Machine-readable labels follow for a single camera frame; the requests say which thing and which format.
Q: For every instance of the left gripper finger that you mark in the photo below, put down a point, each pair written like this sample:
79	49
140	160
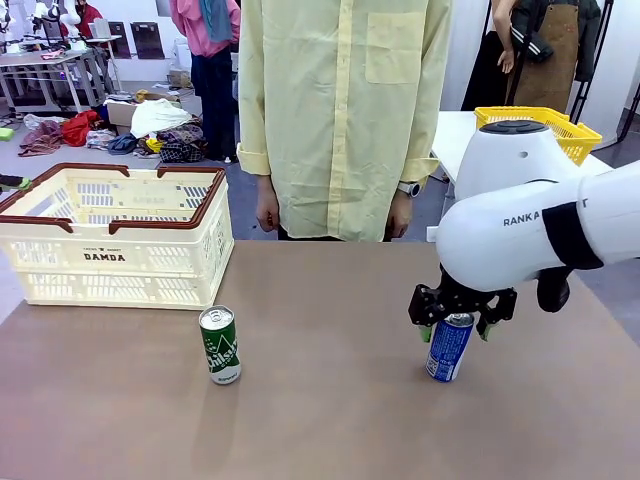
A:
15	183
5	135

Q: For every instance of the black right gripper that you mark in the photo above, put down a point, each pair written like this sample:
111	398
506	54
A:
465	300

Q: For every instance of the blue sports drink can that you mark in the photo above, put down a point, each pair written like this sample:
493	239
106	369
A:
447	350

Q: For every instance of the green soda can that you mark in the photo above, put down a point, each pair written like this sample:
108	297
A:
220	350

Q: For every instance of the person's left forearm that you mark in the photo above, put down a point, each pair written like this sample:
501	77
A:
420	150

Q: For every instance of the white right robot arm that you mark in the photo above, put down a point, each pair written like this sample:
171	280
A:
500	240

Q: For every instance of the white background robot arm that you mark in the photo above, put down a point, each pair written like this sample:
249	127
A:
72	20
7	25

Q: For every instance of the person's right forearm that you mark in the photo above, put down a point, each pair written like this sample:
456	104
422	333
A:
255	150

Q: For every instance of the yellow plastic basket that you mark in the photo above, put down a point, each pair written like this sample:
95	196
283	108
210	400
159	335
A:
580	140

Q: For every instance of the person's left hand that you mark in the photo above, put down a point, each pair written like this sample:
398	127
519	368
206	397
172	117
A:
400	217

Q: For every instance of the person's right hand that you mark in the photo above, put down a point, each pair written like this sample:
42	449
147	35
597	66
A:
267	210

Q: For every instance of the apron person's bare hand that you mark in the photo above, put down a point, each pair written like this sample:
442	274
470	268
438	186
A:
507	60

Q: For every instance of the pink patterned cloth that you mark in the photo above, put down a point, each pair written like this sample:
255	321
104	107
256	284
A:
42	140

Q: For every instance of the red crumpled cloth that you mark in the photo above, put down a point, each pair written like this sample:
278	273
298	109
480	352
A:
80	127

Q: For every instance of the grey background work table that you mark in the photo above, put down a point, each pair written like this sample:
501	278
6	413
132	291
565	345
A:
30	59

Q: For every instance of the light floral cloth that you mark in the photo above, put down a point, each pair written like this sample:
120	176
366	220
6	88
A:
100	139

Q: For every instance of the blue crumpled cloth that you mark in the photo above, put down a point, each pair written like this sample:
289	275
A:
122	145

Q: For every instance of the open cardboard box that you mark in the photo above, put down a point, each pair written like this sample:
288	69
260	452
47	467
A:
117	112

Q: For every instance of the person in red top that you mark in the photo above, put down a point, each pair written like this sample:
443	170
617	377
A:
90	17

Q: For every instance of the white crumpled cloth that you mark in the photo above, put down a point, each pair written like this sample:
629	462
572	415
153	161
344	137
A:
160	115

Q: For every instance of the white side table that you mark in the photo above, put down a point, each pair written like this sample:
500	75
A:
450	140

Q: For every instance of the dark patterned clothes heap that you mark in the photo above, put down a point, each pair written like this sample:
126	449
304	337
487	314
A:
182	145

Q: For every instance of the small cardboard box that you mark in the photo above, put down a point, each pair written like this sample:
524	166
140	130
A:
179	78

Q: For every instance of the white carton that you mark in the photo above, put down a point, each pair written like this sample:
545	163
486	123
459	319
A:
182	52

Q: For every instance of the person in pink jacket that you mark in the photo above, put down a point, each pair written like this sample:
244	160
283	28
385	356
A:
200	30

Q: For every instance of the black hanging garment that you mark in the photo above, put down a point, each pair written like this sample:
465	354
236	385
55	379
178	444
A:
487	75

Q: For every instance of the black stand legs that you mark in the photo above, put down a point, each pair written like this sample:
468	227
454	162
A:
580	102

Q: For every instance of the person in yellow shirt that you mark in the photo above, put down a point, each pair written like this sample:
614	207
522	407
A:
340	100

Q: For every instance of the black slanted pole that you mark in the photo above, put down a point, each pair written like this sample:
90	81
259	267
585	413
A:
631	112

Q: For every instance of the person in brown apron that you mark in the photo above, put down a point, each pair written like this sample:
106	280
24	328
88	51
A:
555	60

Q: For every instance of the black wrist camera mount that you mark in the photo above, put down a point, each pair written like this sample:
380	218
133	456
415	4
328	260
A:
552	292

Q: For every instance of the narrow black wall panel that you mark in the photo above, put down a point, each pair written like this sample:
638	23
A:
121	42

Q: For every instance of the large black wall panel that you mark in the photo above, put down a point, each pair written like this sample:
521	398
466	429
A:
148	40

